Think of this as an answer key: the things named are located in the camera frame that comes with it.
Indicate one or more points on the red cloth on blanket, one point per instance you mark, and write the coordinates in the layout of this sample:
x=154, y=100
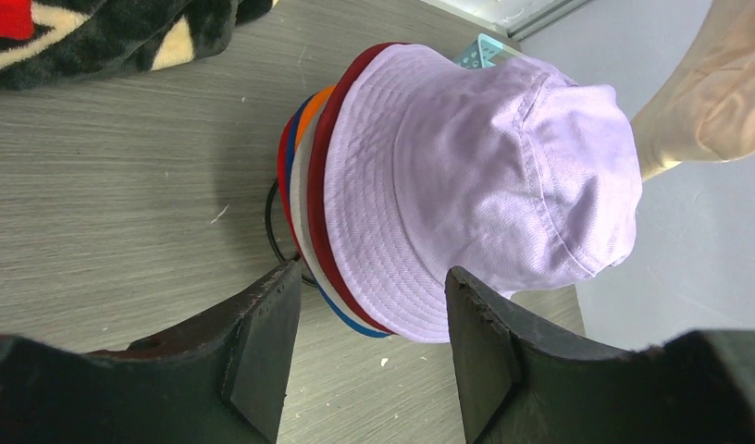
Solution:
x=16, y=20

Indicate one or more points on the dark red hat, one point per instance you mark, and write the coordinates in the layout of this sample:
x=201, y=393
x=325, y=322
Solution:
x=315, y=194

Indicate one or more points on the black wire hat stand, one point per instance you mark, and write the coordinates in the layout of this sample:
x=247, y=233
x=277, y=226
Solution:
x=274, y=233

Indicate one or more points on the orange hat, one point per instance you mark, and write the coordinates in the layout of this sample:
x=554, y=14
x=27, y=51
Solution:
x=310, y=109

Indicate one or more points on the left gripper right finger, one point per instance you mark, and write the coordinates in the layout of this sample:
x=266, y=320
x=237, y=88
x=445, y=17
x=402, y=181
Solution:
x=523, y=379

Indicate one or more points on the blue bucket hat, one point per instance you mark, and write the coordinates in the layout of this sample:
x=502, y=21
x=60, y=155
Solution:
x=293, y=152

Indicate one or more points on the beige bucket hat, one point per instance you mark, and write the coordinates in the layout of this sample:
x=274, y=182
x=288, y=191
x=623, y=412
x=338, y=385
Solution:
x=705, y=111

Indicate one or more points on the light blue plastic basket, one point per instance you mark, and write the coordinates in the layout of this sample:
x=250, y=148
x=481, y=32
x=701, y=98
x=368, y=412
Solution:
x=485, y=52

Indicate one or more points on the black floral plush blanket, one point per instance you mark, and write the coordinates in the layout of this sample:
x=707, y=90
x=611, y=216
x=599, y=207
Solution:
x=81, y=39

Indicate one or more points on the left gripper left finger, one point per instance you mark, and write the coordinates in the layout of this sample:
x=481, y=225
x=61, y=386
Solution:
x=218, y=377

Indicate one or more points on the lilac bucket hat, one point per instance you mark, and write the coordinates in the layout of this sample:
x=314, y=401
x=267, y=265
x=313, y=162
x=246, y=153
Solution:
x=517, y=173

